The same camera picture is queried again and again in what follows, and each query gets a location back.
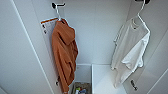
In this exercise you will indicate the white clothes hanger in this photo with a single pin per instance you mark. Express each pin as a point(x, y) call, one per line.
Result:
point(142, 8)
point(58, 13)

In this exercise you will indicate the white wardrobe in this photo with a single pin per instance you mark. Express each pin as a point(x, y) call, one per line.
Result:
point(96, 33)

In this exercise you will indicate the dark metal door hinge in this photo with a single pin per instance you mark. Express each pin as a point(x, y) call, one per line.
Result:
point(133, 85)
point(57, 81)

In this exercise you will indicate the white T-shirt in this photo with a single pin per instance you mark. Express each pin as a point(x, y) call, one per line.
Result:
point(131, 46)

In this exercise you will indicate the white shelf compartment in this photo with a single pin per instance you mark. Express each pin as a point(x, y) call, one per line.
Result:
point(106, 80)

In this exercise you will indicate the grey storage basket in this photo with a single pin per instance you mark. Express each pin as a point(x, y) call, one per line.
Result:
point(74, 85)

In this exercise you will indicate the black wardrobe hook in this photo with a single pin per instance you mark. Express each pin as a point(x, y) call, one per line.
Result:
point(141, 1)
point(54, 5)

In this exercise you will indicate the white bottle green cap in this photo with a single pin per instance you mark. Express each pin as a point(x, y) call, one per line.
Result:
point(77, 90)

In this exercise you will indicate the paper sign orange edge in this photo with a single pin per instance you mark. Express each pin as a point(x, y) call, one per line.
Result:
point(48, 26)

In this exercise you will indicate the orange garment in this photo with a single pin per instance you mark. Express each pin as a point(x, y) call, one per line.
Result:
point(65, 50)

